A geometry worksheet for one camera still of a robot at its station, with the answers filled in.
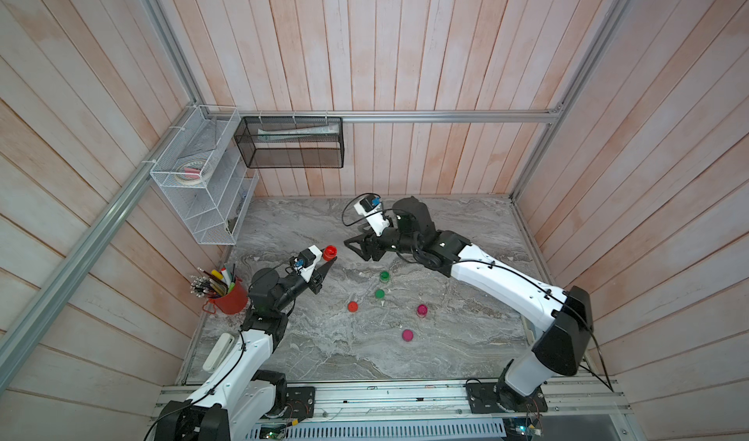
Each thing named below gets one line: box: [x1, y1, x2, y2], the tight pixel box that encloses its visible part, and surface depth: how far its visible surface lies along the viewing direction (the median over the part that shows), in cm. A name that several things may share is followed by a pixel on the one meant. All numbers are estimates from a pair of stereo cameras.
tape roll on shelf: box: [175, 161, 205, 186], surface depth 75 cm
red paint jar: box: [322, 244, 339, 262], surface depth 74 cm
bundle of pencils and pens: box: [189, 263, 238, 298], surface depth 85 cm
